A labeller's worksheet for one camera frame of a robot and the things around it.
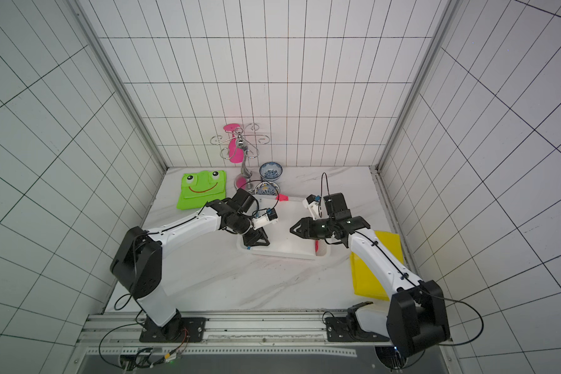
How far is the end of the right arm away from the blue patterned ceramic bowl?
1.39 feet

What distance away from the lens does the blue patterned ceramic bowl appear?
1.16 metres

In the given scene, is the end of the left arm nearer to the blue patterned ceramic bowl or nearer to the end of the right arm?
the end of the right arm

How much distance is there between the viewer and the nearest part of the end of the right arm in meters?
0.59

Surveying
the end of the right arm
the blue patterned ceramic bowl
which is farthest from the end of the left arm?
the blue patterned ceramic bowl
